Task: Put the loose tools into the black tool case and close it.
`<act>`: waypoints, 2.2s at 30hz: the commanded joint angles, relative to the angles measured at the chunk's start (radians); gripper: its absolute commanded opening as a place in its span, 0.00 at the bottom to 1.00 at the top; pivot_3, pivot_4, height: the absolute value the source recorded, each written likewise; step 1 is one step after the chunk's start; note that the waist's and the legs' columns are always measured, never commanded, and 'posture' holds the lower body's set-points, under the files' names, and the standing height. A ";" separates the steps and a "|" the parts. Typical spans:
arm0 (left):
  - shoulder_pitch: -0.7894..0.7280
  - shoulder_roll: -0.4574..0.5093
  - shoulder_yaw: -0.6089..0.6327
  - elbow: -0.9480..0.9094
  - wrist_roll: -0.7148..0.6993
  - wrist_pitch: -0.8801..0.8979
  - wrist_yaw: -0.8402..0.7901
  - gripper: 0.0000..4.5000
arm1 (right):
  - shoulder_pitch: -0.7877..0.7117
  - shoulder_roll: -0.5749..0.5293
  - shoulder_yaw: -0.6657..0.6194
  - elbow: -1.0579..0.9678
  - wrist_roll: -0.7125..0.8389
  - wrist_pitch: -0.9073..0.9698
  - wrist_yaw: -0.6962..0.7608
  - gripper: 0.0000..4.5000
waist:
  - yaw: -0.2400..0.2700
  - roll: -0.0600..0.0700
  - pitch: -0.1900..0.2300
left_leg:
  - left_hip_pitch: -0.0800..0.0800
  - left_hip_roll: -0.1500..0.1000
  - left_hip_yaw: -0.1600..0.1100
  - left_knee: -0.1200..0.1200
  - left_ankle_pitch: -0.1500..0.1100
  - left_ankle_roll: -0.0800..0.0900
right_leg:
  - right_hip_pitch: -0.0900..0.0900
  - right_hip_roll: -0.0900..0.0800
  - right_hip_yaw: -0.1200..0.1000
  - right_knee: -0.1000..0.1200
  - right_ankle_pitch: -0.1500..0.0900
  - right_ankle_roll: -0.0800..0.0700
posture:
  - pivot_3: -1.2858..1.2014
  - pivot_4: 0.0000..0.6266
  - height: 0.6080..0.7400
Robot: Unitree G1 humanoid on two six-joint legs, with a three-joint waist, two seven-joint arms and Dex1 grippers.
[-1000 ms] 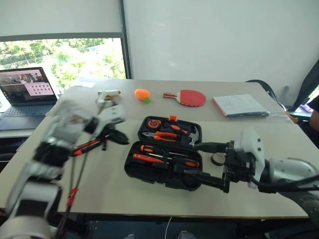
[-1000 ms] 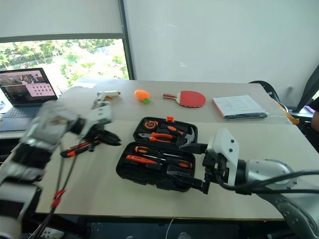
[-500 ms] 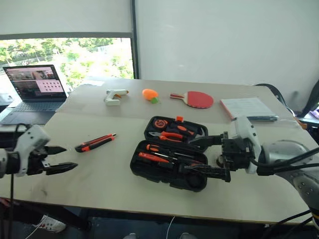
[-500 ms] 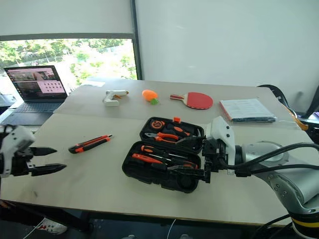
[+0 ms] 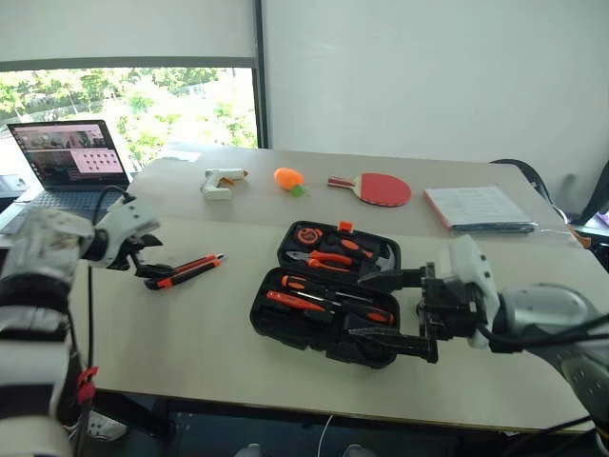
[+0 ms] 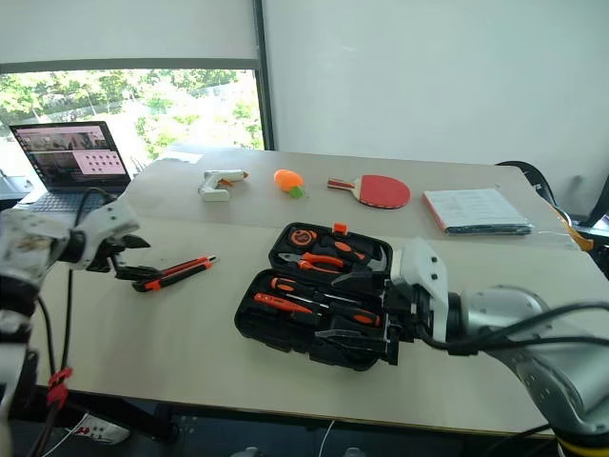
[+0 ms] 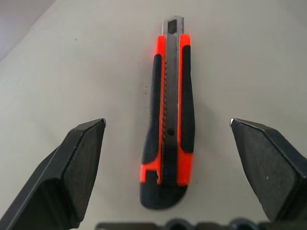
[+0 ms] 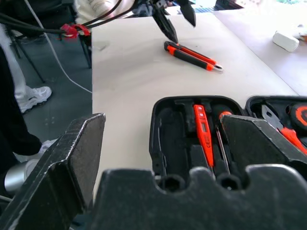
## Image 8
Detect red tape wrap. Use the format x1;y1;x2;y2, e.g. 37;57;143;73
60;23;92;38

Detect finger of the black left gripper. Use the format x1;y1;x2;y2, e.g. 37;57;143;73
153;1;179;44
178;0;197;27

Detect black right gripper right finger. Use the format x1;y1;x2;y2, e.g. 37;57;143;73
219;113;307;182

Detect black tool case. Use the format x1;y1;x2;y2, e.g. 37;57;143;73
149;95;307;184

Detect orange handled pliers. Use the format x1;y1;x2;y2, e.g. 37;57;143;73
260;104;307;155

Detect orange black utility knife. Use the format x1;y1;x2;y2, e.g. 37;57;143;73
164;40;224;72

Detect black orange phillips screwdriver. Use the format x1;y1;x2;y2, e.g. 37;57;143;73
214;110;234;177

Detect black metal chair leg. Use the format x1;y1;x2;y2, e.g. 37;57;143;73
9;30;46;84

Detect white rectangular block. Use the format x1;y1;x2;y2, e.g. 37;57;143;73
272;30;301;53

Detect black cable bundle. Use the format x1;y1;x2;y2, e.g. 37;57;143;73
0;0;136;35

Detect white cable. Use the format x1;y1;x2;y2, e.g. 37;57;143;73
23;0;93;94

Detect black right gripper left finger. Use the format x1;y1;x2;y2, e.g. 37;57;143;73
0;113;106;230

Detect black orange tape measure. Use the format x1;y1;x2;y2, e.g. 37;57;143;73
289;103;307;131

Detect white sneaker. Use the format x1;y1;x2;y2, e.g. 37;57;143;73
17;85;52;114

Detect person's black trouser leg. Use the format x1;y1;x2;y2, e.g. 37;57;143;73
0;44;43;166

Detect white fluffy garment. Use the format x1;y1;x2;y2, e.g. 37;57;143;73
73;0;118;25

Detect silver cylindrical robot part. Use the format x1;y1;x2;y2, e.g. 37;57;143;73
4;162;28;193

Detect orange voltage tester pen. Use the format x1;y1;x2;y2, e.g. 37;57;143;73
193;104;215;168

